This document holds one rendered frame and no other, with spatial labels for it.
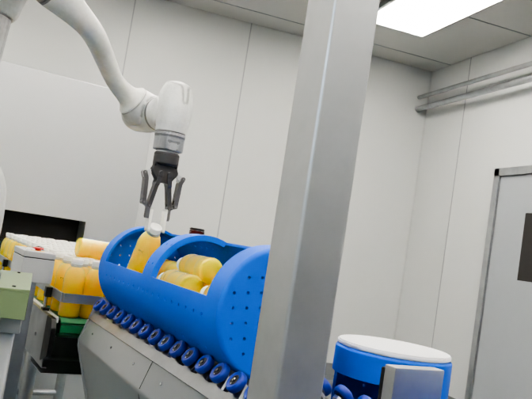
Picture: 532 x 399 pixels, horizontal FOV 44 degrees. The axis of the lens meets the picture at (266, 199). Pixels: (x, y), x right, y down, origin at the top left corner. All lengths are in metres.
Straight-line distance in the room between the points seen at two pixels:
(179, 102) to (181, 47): 4.64
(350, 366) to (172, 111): 0.87
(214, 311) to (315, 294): 0.65
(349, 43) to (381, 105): 6.48
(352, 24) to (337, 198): 0.19
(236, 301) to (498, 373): 4.67
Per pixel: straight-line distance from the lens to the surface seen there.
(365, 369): 1.58
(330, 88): 0.72
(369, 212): 7.07
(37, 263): 2.26
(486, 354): 6.01
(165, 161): 1.94
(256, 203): 6.58
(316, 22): 0.77
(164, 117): 1.95
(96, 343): 2.09
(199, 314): 1.41
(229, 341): 1.36
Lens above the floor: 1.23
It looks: 4 degrees up
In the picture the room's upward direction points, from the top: 9 degrees clockwise
